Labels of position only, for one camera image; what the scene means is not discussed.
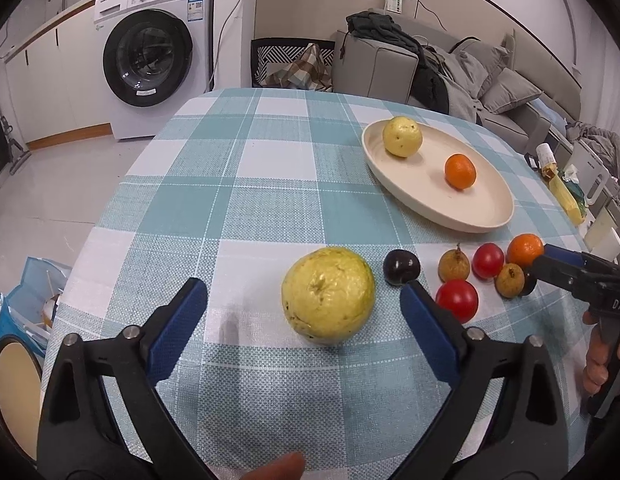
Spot dark plum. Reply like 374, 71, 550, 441
383, 249, 421, 287
520, 272, 538, 297

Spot orange tangerine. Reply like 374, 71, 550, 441
506, 233, 544, 269

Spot red tomato front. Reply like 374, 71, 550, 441
435, 280, 479, 324

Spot red tomato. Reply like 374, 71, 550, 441
472, 243, 505, 281
435, 280, 479, 324

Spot large yellow guava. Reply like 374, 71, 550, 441
281, 247, 376, 346

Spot person's right hand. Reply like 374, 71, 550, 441
582, 311, 610, 396

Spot person's left hand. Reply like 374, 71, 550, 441
241, 452, 305, 480

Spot brown round longan fruit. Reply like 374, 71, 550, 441
494, 263, 526, 299

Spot red tomato back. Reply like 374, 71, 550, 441
472, 243, 505, 281

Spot white bottle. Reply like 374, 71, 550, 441
536, 143, 556, 168

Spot round stool seat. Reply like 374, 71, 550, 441
0, 335, 42, 464

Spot brown pear with stem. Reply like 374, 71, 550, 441
438, 246, 470, 283

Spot grey blanket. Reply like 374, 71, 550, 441
566, 122, 620, 178

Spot orange in plate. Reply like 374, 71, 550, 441
444, 154, 477, 191

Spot blue bag on floor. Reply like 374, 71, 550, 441
0, 257, 72, 359

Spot cream oval plate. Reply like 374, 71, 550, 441
361, 119, 515, 233

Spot grey cushion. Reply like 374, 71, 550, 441
480, 68, 542, 115

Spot grey sofa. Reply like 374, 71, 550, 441
331, 8, 587, 156

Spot small yellow guava in plate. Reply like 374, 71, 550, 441
383, 116, 423, 158

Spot black clothes on sofa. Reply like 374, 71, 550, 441
333, 11, 450, 114

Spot teal checkered tablecloth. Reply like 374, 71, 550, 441
47, 89, 583, 479

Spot plaid cloth on chair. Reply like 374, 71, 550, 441
262, 42, 333, 92

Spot white kitchen cabinet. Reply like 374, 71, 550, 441
6, 9, 112, 144

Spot black patterned chair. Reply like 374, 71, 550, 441
250, 37, 335, 88

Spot white washing machine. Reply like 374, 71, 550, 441
94, 0, 214, 140

